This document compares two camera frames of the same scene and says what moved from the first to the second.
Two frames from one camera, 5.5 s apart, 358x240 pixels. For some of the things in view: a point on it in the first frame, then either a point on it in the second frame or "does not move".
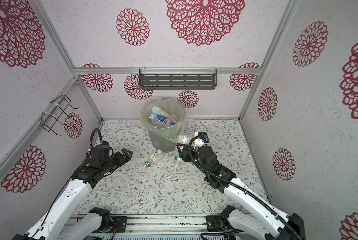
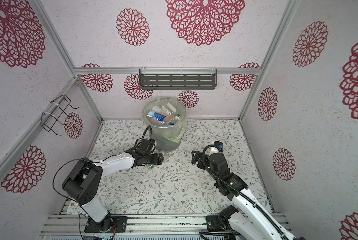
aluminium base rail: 196,225 does not move
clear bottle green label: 182,139 → 166,110
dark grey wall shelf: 177,78 does not move
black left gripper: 126,156 → 158,159
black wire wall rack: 56,116 does not move
